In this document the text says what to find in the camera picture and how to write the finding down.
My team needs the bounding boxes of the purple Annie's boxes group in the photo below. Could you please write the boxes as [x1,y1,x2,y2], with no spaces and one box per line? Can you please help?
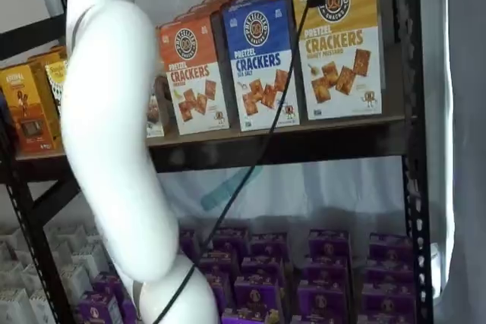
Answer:
[75,225,418,324]

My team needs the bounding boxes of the black camera cable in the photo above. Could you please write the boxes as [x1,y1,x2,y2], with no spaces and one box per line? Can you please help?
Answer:
[162,0,320,324]

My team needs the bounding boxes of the purple Annie's box orange label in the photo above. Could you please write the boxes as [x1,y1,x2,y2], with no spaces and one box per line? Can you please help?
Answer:
[248,232,290,261]
[241,256,286,282]
[233,274,285,312]
[211,226,251,253]
[204,272,235,304]
[221,307,284,324]
[197,250,238,278]

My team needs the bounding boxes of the yellow honey mustard cracker box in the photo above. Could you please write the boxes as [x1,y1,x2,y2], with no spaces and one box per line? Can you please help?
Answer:
[291,0,383,121]

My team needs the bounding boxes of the purple Annie's box red label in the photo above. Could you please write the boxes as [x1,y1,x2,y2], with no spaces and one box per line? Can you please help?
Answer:
[302,255,353,286]
[297,281,358,324]
[308,228,351,260]

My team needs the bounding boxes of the Simple Mills sweet thins box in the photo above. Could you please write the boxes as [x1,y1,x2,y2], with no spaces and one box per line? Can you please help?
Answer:
[44,60,69,116]

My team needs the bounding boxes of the plain grey side curtain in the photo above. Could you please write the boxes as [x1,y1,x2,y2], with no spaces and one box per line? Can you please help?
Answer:
[419,0,486,324]

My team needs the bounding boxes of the Simple Mills almond bar box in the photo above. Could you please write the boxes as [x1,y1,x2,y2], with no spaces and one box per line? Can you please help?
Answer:
[146,73,167,138]

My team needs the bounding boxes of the purple Annie's box teal label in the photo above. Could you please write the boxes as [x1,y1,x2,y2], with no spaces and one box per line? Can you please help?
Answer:
[364,259,415,290]
[368,231,414,263]
[360,285,418,324]

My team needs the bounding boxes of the wooden shelf board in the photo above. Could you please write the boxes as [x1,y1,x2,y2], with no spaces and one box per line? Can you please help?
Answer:
[14,113,407,160]

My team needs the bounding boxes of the white patterned box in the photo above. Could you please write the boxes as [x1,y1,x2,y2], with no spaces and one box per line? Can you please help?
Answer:
[0,288,39,324]
[66,223,92,253]
[21,263,49,291]
[64,263,95,302]

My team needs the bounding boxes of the orange brown snack box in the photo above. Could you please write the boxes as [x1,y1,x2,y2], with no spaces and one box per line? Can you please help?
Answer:
[28,46,69,74]
[0,64,64,150]

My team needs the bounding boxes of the black metal shelf rack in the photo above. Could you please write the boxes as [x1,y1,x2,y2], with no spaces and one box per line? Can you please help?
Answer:
[0,0,436,324]

